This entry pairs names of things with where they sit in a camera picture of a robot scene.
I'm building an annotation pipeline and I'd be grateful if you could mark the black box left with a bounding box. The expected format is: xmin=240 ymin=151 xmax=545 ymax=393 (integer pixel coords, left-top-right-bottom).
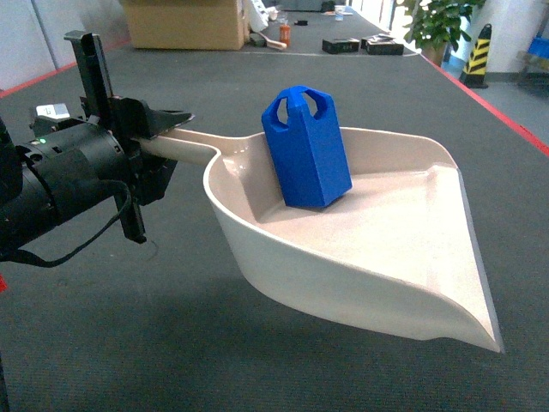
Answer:
xmin=322 ymin=38 xmax=360 ymax=55

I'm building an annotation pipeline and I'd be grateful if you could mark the beige plastic dustpan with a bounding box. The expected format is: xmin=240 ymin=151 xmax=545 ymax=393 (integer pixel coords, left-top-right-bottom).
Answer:
xmin=140 ymin=127 xmax=504 ymax=353

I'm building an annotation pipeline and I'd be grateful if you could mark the wooden handled brush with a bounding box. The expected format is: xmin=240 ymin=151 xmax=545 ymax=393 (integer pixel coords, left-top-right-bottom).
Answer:
xmin=250 ymin=33 xmax=287 ymax=51

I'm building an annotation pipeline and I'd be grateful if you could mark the large cardboard box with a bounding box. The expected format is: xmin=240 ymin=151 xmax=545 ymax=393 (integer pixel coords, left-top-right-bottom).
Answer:
xmin=121 ymin=0 xmax=250 ymax=51

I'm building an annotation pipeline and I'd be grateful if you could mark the black cable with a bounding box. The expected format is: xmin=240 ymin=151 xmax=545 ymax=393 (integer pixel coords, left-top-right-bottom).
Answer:
xmin=8 ymin=179 xmax=132 ymax=269

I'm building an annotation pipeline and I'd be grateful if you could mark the blue plastic part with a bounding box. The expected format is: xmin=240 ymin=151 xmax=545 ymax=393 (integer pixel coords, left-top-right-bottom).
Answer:
xmin=262 ymin=85 xmax=353 ymax=208

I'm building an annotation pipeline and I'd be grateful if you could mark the black box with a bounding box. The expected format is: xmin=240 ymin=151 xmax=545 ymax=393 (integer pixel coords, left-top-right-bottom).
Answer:
xmin=360 ymin=34 xmax=404 ymax=56
xmin=322 ymin=38 xmax=360 ymax=55

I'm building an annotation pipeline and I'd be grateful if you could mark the black box right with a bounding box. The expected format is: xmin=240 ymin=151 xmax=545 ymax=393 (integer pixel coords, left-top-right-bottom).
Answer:
xmin=360 ymin=34 xmax=404 ymax=56

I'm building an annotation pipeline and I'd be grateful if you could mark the yellow black striped bollard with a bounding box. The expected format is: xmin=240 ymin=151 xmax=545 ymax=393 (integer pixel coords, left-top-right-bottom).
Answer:
xmin=459 ymin=23 xmax=492 ymax=88

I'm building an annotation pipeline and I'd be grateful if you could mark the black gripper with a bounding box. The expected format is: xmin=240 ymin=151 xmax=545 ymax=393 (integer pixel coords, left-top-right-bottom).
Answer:
xmin=17 ymin=30 xmax=193 ymax=244

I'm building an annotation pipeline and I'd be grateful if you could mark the orange bottle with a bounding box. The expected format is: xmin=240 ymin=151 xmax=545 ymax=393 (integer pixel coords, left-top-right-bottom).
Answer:
xmin=279 ymin=24 xmax=291 ymax=47

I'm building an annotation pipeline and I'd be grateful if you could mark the green potted plant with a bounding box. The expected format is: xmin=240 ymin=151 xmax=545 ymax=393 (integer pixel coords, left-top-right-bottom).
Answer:
xmin=396 ymin=0 xmax=486 ymax=67

